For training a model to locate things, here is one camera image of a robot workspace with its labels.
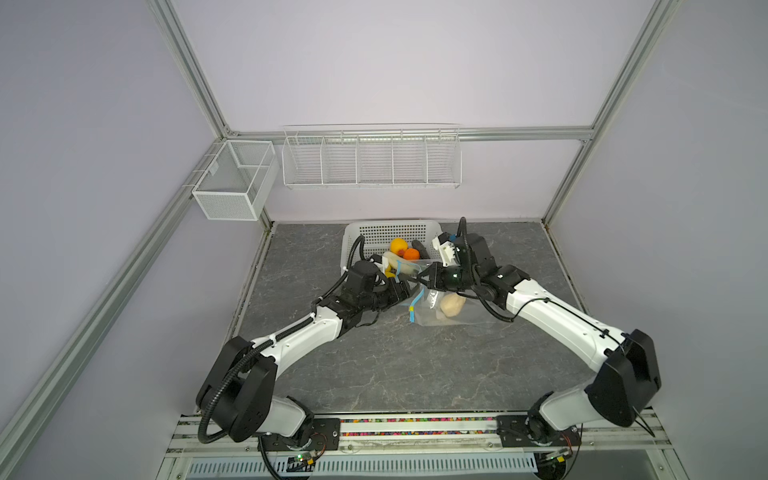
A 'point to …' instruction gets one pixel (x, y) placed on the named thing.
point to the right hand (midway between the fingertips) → (416, 279)
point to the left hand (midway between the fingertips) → (415, 292)
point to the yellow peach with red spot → (398, 245)
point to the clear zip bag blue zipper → (436, 308)
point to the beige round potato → (452, 304)
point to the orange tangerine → (412, 254)
